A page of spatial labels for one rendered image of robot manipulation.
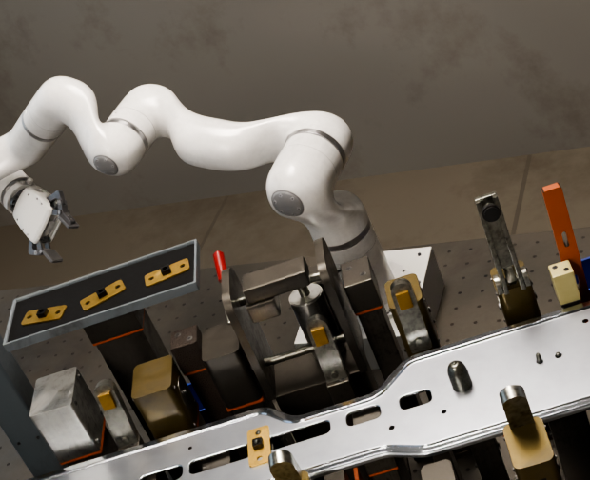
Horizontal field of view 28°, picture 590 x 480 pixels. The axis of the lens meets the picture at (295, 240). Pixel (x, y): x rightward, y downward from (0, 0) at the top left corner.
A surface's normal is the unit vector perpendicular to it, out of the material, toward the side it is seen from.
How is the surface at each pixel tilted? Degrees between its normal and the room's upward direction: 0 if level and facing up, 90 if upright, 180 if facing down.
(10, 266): 0
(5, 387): 90
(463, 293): 0
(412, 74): 90
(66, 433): 90
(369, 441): 0
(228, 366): 90
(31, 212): 53
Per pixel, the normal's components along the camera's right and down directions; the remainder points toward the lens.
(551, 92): -0.26, 0.62
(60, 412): 0.06, 0.55
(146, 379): -0.33, -0.78
